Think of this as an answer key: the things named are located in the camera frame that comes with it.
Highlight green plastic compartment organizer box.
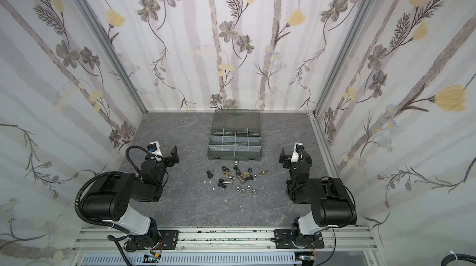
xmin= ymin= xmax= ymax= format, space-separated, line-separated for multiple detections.
xmin=207 ymin=109 xmax=262 ymax=161

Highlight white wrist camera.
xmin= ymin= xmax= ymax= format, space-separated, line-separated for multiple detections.
xmin=291 ymin=143 xmax=304 ymax=163
xmin=147 ymin=142 xmax=162 ymax=157

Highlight white slotted cable duct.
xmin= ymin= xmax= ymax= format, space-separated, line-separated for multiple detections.
xmin=81 ymin=252 xmax=302 ymax=266

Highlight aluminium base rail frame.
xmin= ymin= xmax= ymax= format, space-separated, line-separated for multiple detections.
xmin=68 ymin=226 xmax=385 ymax=266

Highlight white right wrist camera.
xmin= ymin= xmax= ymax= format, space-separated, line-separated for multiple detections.
xmin=291 ymin=143 xmax=304 ymax=163

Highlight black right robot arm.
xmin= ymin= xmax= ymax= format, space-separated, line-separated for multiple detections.
xmin=274 ymin=143 xmax=357 ymax=249

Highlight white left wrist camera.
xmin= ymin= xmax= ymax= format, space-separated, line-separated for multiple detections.
xmin=147 ymin=142 xmax=162 ymax=157

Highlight brass wing nuts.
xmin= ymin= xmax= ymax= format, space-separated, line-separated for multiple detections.
xmin=237 ymin=170 xmax=268 ymax=184

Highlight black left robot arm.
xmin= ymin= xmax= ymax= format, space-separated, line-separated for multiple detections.
xmin=74 ymin=142 xmax=180 ymax=252

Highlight black cable bottom right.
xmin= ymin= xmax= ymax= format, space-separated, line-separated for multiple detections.
xmin=440 ymin=250 xmax=476 ymax=266

